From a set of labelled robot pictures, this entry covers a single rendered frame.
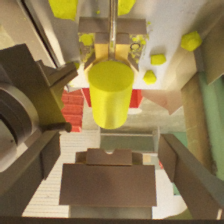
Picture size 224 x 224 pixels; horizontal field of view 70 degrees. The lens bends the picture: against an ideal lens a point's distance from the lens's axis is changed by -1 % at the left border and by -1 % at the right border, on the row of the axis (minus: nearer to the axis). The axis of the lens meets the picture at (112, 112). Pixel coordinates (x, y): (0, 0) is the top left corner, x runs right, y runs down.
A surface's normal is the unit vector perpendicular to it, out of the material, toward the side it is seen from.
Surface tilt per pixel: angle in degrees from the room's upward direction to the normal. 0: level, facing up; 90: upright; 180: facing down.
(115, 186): 90
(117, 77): 106
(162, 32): 0
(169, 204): 90
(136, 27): 90
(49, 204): 90
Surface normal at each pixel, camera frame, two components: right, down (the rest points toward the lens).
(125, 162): 0.02, -0.32
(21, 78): 0.91, -0.11
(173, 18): -0.02, 0.95
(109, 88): 0.03, -0.57
